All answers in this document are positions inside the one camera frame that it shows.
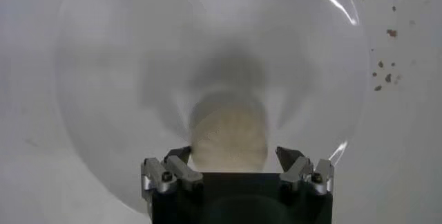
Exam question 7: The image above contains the white steamed baozi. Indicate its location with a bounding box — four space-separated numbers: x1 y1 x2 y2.
188 90 269 174

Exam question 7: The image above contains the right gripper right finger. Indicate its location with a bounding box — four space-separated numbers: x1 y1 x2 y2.
275 145 336 196

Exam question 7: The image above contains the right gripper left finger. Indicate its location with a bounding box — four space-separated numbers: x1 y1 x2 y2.
140 145 204 200

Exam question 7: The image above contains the white round plate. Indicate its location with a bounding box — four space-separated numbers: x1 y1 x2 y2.
55 0 369 216

